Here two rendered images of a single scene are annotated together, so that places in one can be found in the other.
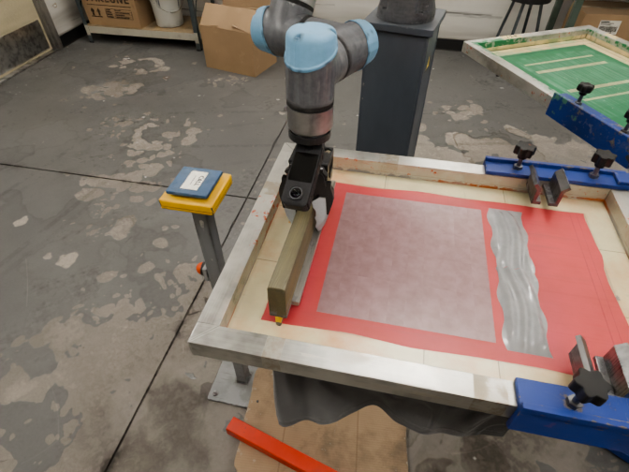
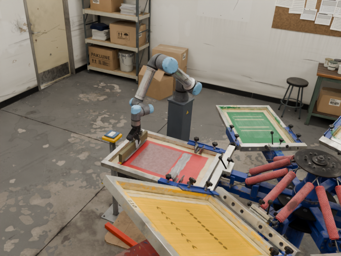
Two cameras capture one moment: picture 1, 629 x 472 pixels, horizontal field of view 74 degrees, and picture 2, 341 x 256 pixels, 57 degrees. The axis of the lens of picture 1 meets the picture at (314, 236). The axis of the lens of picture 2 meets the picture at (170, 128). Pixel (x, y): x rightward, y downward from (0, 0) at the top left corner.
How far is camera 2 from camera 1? 1.81 m
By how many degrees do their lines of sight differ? 17
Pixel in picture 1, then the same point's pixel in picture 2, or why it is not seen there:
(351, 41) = (145, 109)
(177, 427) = (88, 223)
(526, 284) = (179, 167)
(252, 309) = (115, 161)
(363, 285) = (142, 161)
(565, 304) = (185, 172)
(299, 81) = (132, 115)
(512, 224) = (186, 156)
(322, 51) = (136, 110)
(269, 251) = not seen: hidden behind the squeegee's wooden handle
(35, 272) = (48, 165)
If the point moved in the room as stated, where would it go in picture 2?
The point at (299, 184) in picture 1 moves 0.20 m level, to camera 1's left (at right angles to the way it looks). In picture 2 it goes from (130, 135) to (106, 131)
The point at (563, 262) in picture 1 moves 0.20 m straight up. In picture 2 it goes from (193, 166) to (195, 144)
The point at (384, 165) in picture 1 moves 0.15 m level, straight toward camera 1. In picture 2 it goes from (162, 137) to (154, 146)
